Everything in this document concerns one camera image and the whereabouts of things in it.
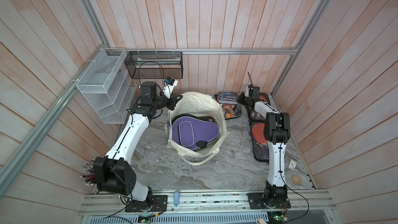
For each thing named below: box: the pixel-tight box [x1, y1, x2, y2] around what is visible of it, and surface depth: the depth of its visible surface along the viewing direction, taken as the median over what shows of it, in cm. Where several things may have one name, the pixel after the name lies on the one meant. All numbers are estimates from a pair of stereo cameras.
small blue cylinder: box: [173, 190, 180, 206], surface depth 74 cm
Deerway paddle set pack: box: [216, 91, 244, 119], surface depth 112 cm
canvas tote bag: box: [165, 91, 230, 166], surface depth 81 cm
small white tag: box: [288, 159, 297, 171], surface depth 87 cm
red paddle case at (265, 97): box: [259, 92, 272, 106], surface depth 117 cm
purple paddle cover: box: [171, 116, 220, 151], surface depth 89 cm
